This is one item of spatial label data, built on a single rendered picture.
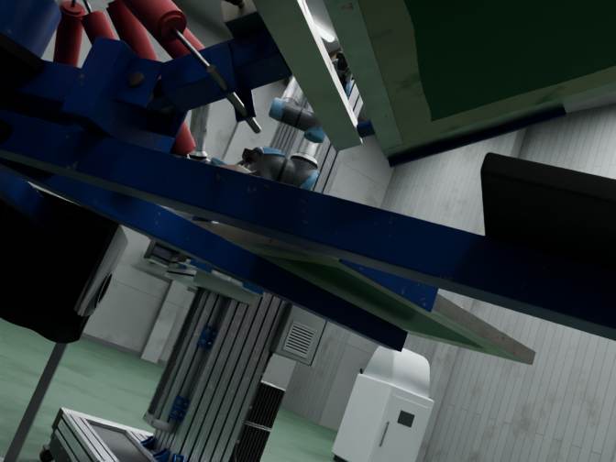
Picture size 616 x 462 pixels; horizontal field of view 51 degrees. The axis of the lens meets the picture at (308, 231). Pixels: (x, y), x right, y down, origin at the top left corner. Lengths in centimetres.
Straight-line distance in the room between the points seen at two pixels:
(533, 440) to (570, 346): 135
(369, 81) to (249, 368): 193
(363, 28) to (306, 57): 12
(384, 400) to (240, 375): 410
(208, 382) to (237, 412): 19
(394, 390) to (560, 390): 330
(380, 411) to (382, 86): 587
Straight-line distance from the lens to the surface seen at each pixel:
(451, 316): 152
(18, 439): 279
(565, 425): 925
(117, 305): 1168
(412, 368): 693
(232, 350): 265
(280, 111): 230
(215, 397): 266
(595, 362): 923
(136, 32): 124
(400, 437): 682
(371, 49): 85
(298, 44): 88
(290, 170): 249
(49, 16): 121
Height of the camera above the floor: 72
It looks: 12 degrees up
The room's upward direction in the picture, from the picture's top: 21 degrees clockwise
